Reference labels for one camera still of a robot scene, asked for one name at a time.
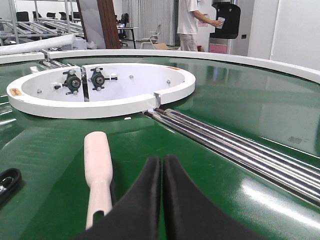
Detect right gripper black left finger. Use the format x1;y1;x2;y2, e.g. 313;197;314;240
75;156;161;240

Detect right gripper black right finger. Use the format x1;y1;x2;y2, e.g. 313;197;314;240
162;154;263;240

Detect pink hand brush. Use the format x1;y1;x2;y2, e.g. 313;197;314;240
84;131;113;229

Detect black cable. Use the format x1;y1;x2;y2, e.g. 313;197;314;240
0;167;23;206

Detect steel conveyor rollers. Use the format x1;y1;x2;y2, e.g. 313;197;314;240
144;108;320;205

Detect green conveyor belt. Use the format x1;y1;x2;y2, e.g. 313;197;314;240
0;56;320;240

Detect white outer conveyor rim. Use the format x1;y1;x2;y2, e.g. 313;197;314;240
0;49;320;85

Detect right black bearing block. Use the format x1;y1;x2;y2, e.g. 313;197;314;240
91;67;105;91

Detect black bearing block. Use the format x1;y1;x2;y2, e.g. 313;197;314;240
62;70;82;95
91;67;105;91

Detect left black bearing block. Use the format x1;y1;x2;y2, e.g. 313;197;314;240
62;70;82;95

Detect black water dispenser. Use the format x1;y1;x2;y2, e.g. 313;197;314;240
209;0;241;54

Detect white office chair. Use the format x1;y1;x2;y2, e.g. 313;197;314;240
140;24;162;50

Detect person in white shirt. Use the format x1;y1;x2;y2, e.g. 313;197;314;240
177;0;219;52

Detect white disposable cup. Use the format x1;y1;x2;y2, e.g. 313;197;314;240
216;17;226;29

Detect brown wooden pillar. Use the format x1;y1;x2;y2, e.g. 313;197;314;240
97;0;121;49

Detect metal roller rack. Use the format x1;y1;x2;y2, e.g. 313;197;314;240
0;0;84;46

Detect white inner conveyor ring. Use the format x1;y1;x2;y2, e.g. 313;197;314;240
6;62;196;120

